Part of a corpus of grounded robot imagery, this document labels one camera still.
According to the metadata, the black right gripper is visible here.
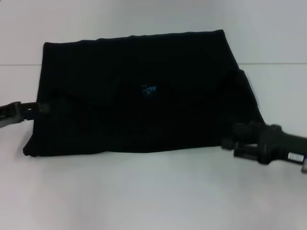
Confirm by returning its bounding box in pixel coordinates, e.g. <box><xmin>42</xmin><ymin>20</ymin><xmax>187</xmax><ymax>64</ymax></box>
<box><xmin>221</xmin><ymin>120</ymin><xmax>307</xmax><ymax>166</ymax></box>

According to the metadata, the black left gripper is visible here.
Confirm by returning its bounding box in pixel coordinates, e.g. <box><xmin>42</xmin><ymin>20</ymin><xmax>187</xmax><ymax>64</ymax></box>
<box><xmin>0</xmin><ymin>101</ymin><xmax>50</xmax><ymax>129</ymax></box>

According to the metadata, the black shirt with FREE print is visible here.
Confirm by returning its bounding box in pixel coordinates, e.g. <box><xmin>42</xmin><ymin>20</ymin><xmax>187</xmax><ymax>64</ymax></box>
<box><xmin>23</xmin><ymin>29</ymin><xmax>262</xmax><ymax>158</ymax></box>

